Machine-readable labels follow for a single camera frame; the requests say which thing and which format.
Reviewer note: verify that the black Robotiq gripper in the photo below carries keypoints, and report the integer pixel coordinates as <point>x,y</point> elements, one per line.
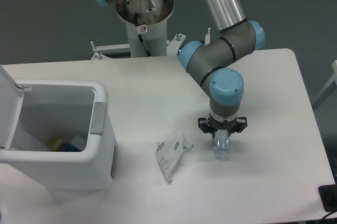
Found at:
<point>211,125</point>

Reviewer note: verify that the clear plastic water bottle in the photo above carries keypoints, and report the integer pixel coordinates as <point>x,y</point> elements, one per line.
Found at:
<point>221,145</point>

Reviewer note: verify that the clear plastic wrapper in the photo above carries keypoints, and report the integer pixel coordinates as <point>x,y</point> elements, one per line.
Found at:
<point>169,151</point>

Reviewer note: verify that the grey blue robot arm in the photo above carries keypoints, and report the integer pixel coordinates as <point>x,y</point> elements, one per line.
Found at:
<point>207,63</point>

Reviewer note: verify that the blue trash package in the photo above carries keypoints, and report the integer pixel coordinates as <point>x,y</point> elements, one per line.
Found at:
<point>70,148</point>

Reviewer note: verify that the white trash can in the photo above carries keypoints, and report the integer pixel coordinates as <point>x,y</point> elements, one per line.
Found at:
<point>55,109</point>

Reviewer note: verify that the yellow orange trash packet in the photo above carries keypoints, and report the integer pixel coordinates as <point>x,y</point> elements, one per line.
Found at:
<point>56,145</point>

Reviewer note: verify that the black device at corner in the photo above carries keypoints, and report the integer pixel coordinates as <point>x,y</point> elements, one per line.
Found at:
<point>328,197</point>

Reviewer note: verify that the white pedestal base frame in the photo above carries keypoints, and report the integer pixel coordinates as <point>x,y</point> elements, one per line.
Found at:
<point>120,50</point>

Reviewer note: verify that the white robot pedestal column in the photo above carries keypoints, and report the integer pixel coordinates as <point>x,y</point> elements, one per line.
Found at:
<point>146,25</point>

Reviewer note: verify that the white frame at right edge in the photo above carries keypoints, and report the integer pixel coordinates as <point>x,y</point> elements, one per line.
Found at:
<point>326,89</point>

